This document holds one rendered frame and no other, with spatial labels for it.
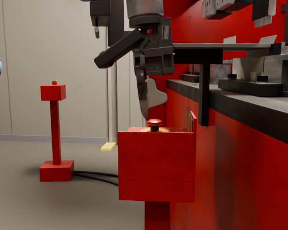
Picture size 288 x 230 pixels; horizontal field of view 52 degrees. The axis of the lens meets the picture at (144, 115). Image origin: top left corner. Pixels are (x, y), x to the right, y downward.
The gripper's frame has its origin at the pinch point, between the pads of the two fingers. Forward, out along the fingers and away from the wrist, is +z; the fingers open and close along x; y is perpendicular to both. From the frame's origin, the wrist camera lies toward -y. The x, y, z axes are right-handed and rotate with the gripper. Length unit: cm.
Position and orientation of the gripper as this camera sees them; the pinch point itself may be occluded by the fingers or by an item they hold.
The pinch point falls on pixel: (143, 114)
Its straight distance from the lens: 64.1
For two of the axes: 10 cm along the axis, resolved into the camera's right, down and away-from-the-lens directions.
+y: 9.9, -0.7, -0.9
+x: 0.8, -1.6, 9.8
